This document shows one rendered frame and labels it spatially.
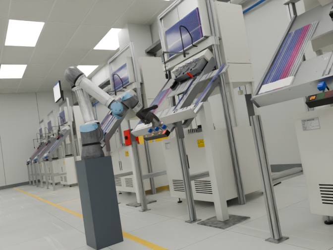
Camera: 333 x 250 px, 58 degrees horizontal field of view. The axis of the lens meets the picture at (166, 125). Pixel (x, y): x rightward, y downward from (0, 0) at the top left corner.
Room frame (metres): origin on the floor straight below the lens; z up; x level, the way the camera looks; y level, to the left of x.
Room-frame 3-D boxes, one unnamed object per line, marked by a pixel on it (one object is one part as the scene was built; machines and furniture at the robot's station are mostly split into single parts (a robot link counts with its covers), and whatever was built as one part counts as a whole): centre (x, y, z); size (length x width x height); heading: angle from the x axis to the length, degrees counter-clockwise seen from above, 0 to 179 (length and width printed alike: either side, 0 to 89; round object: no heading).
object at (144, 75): (4.01, 0.38, 0.95); 1.33 x 0.82 x 1.90; 123
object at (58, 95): (6.66, 2.27, 2.10); 0.58 x 0.14 x 0.41; 33
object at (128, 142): (3.14, 0.39, 0.39); 0.24 x 0.24 x 0.78; 33
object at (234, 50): (2.97, -0.68, 0.86); 0.70 x 0.67 x 1.72; 33
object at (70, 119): (6.74, 2.15, 0.95); 1.36 x 0.82 x 1.90; 123
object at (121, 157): (3.90, 0.53, 0.66); 1.01 x 0.73 x 1.31; 123
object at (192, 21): (2.67, -0.32, 1.52); 0.51 x 0.13 x 0.27; 33
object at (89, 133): (1.96, 0.51, 0.72); 0.13 x 0.12 x 0.14; 1
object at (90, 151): (1.95, 0.51, 0.60); 0.15 x 0.15 x 0.10
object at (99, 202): (1.95, 0.51, 0.27); 0.18 x 0.18 x 0.55; 36
